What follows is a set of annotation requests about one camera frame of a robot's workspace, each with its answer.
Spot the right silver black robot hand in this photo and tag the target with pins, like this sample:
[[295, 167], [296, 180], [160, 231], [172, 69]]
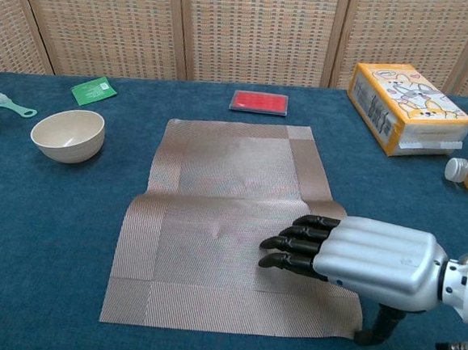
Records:
[[381, 259]]

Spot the beige woven placemat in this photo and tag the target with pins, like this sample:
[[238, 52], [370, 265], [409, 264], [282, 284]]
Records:
[[215, 206]]

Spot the green sachet packet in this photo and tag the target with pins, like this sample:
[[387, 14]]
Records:
[[93, 90]]

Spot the mint green brush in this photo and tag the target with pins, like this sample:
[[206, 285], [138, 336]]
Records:
[[10, 104]]

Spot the woven wooden folding screen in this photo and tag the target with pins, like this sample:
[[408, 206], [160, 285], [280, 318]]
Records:
[[253, 30]]

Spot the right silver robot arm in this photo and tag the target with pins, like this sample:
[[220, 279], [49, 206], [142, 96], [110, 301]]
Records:
[[466, 286]]

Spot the orange corgi print tissue pack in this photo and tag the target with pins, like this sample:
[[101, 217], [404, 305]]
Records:
[[409, 112]]

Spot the red flat card case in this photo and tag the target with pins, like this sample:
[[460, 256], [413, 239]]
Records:
[[260, 102]]

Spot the blue velvet tablecloth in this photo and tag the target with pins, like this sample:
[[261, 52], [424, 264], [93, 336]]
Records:
[[49, 249]]

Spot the white ceramic bowl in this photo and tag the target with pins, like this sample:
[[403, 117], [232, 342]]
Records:
[[67, 135]]

